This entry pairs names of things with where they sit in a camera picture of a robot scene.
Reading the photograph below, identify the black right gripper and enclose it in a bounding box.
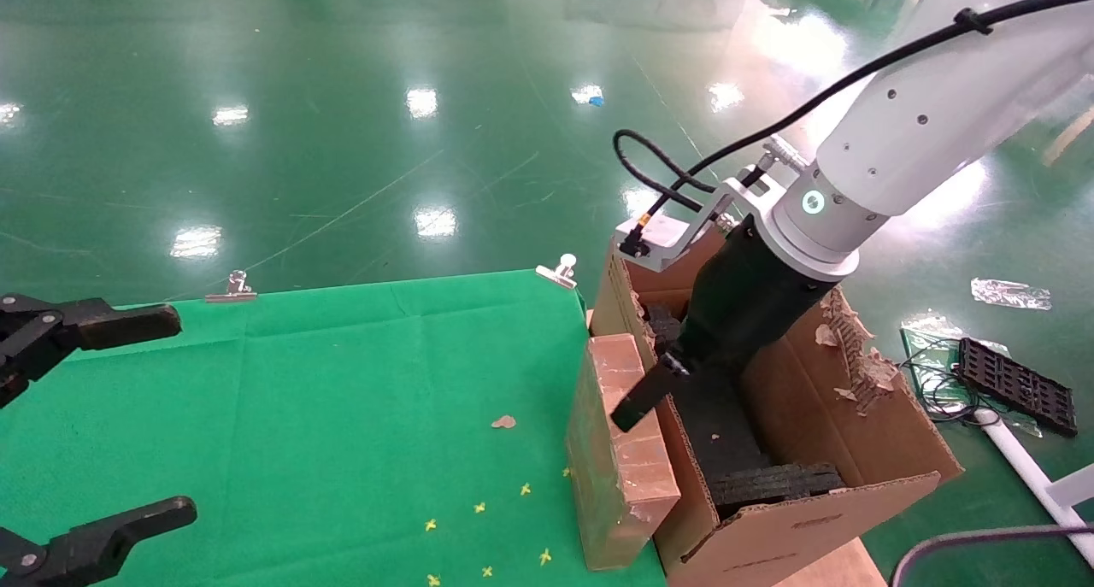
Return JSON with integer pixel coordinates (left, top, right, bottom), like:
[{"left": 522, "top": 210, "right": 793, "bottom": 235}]
[{"left": 609, "top": 214, "right": 847, "bottom": 434}]

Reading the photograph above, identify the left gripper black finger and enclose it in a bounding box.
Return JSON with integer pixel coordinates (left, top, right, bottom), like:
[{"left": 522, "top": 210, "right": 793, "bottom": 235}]
[
  {"left": 0, "top": 496, "right": 198, "bottom": 587},
  {"left": 0, "top": 294, "right": 182, "bottom": 408}
]

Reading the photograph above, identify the small brown cardboard box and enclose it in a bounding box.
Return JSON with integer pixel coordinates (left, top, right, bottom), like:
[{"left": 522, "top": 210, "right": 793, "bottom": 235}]
[{"left": 566, "top": 333, "right": 682, "bottom": 572}]

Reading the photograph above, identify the large open cardboard carton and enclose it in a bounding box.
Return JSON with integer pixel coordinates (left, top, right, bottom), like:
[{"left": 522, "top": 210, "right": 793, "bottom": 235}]
[{"left": 590, "top": 224, "right": 965, "bottom": 587}]

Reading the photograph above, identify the brown cardboard platform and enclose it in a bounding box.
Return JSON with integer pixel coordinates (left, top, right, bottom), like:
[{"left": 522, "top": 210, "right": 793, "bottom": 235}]
[{"left": 769, "top": 536, "right": 890, "bottom": 587}]

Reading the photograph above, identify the black notched foam block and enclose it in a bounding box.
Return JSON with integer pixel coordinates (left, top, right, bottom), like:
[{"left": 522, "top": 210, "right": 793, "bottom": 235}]
[{"left": 641, "top": 303, "right": 685, "bottom": 357}]

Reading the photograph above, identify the black flat foam sheet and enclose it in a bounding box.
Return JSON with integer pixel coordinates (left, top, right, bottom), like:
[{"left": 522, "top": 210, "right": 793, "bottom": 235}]
[{"left": 671, "top": 373, "right": 770, "bottom": 477}]

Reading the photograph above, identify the silver metal binder clip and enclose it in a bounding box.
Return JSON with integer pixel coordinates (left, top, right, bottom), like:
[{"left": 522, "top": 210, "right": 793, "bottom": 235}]
[
  {"left": 204, "top": 269, "right": 258, "bottom": 303},
  {"left": 536, "top": 253, "right": 579, "bottom": 291}
]

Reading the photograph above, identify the large green table cloth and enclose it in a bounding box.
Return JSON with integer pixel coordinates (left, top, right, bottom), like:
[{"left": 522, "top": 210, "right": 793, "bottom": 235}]
[{"left": 0, "top": 268, "right": 669, "bottom": 587}]

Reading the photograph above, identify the clear plastic bag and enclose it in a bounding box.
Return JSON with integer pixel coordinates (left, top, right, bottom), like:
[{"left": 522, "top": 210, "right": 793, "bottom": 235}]
[{"left": 899, "top": 312, "right": 971, "bottom": 400}]

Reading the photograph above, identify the black perforated plastic tray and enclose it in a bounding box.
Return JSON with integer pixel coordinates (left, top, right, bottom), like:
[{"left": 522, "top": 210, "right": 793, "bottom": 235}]
[{"left": 953, "top": 337, "right": 1079, "bottom": 438}]

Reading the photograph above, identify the crumpled clear plastic wrapper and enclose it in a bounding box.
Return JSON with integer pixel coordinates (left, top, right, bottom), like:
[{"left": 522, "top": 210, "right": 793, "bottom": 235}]
[{"left": 970, "top": 277, "right": 1054, "bottom": 311}]

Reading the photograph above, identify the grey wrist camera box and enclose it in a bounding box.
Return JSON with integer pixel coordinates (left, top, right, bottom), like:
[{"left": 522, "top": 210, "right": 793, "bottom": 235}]
[{"left": 612, "top": 214, "right": 717, "bottom": 273}]

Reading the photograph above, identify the silver camera mounting bracket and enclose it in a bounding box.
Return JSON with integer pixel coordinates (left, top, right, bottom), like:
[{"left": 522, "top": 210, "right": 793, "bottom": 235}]
[{"left": 679, "top": 143, "right": 809, "bottom": 250}]

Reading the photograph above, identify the thin black wire coil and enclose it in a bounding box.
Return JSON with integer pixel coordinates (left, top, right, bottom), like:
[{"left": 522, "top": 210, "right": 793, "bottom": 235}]
[{"left": 897, "top": 339, "right": 992, "bottom": 424}]

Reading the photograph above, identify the grey thick cable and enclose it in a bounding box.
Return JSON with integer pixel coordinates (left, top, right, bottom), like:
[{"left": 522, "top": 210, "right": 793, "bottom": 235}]
[{"left": 889, "top": 523, "right": 1094, "bottom": 587}]

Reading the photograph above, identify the white pipe frame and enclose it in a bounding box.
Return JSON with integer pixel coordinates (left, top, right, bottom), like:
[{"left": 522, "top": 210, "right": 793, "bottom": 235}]
[{"left": 974, "top": 408, "right": 1094, "bottom": 571}]

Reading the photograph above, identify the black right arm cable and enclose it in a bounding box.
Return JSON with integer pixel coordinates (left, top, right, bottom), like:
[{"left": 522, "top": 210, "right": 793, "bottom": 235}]
[{"left": 613, "top": 0, "right": 1094, "bottom": 259}]

